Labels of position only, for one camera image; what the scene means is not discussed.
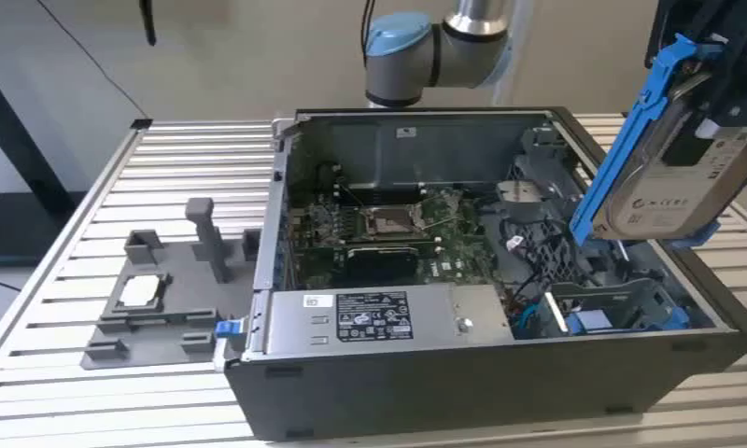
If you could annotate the hard disk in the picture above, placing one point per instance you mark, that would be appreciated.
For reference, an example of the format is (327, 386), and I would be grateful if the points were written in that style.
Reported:
(654, 196)
(589, 323)

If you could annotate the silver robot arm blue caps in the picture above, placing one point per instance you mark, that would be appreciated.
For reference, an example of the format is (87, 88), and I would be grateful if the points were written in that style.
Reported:
(404, 65)

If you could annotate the white label sticker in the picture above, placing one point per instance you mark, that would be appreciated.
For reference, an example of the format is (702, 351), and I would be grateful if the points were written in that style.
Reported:
(404, 132)

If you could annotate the green motherboard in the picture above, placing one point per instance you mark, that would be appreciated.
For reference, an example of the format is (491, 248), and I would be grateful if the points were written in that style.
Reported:
(454, 261)

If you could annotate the CPU socket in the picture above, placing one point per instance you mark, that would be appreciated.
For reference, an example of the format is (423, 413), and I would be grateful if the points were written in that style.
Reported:
(387, 221)

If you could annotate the black graphics card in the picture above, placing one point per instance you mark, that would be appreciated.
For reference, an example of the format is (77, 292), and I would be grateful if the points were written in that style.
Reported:
(383, 266)

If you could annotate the silver power supply unit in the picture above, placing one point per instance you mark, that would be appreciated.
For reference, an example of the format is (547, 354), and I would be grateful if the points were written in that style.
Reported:
(386, 317)

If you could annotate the black open PC case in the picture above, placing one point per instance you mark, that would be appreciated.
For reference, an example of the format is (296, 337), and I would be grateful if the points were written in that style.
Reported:
(448, 396)

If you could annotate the black hanging rod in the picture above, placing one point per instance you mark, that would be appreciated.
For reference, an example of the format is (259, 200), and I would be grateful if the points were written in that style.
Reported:
(148, 23)

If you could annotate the black table corner cap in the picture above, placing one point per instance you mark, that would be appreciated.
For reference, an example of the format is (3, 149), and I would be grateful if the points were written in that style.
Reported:
(141, 124)

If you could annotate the blue case latch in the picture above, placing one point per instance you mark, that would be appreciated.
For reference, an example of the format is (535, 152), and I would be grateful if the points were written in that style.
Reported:
(226, 328)

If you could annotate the grey parts rack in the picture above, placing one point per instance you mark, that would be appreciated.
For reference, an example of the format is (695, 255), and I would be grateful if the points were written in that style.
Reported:
(180, 280)

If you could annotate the silver CPU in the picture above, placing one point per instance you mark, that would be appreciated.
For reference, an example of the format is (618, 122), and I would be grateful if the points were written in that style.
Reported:
(140, 290)

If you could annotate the black monitor stand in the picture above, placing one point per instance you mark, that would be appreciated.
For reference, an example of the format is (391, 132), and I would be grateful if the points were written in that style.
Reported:
(12, 224)

